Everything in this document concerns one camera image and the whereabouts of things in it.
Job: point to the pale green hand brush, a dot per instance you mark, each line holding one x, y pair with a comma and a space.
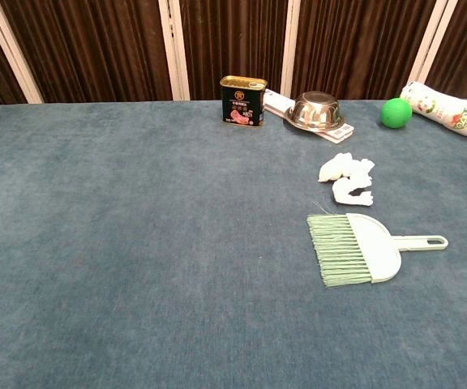
375, 247

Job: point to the black luncheon meat can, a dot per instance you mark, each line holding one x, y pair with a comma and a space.
241, 103

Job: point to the long flat white box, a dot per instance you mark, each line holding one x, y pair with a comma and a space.
276, 104

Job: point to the blue table cloth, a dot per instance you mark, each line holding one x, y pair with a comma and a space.
136, 243

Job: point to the white paper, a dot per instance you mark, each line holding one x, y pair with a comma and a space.
341, 167
351, 195

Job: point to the steel bowl on white box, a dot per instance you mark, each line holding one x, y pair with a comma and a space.
315, 111

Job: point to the green ball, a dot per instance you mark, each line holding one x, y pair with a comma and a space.
395, 113

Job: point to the white screen frame post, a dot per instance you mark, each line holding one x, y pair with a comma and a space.
291, 48
12, 52
173, 48
432, 44

